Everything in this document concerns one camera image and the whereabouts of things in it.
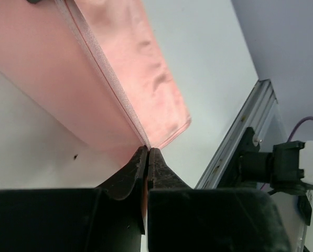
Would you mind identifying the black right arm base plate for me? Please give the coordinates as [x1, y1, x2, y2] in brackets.
[217, 127, 260, 188]

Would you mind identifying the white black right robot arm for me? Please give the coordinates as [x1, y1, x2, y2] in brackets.
[238, 141, 313, 196]

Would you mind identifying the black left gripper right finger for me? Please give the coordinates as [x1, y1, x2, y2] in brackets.
[147, 149, 292, 251]

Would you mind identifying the aluminium frame rail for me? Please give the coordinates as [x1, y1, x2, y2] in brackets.
[195, 79, 277, 189]

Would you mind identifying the pink satin napkin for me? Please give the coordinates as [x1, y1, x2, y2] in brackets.
[0, 1, 191, 163]

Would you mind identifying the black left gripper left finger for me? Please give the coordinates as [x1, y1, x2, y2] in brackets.
[0, 146, 148, 251]

